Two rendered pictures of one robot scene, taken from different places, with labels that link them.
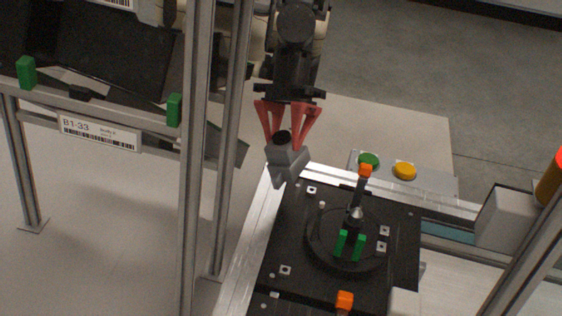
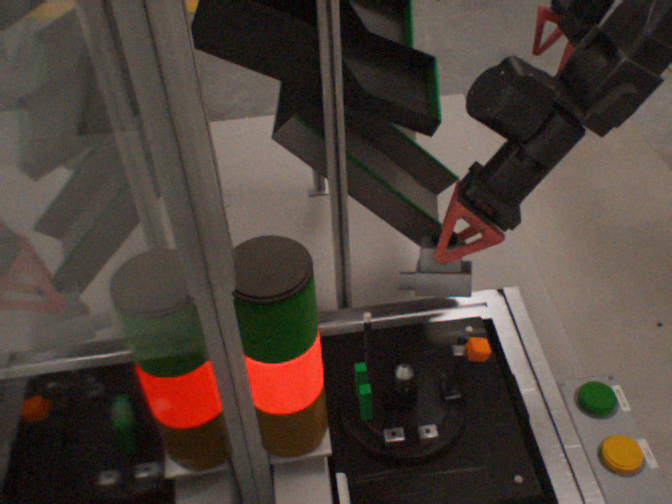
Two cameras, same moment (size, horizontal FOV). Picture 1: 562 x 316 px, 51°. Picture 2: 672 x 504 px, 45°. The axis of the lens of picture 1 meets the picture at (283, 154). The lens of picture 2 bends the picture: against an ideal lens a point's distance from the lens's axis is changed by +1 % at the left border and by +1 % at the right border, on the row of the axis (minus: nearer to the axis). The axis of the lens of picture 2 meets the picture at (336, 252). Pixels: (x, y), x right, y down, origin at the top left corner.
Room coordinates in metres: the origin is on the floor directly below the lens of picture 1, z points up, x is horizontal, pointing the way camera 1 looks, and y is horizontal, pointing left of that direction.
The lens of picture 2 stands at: (0.48, -0.61, 1.72)
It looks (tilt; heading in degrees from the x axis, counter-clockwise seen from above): 45 degrees down; 80
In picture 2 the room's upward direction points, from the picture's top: 4 degrees counter-clockwise
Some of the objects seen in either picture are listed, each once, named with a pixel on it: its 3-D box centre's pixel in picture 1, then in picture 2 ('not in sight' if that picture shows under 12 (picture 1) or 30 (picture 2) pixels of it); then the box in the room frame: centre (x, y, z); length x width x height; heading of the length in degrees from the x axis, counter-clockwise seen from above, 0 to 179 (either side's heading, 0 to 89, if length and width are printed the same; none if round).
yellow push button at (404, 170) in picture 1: (404, 172); (621, 455); (0.83, -0.23, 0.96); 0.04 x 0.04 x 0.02
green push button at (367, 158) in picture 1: (367, 162); (596, 400); (0.84, -0.16, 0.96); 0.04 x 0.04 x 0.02
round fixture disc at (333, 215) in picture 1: (347, 238); (403, 404); (0.63, -0.13, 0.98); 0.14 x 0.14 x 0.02
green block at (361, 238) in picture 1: (358, 247); (365, 402); (0.58, -0.14, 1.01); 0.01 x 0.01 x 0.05; 85
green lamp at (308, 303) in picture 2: not in sight; (272, 302); (0.49, -0.31, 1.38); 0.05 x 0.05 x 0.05
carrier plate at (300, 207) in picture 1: (345, 246); (403, 414); (0.63, -0.13, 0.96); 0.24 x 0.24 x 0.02; 85
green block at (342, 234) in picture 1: (340, 242); (361, 380); (0.58, -0.11, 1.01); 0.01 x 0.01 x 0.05; 85
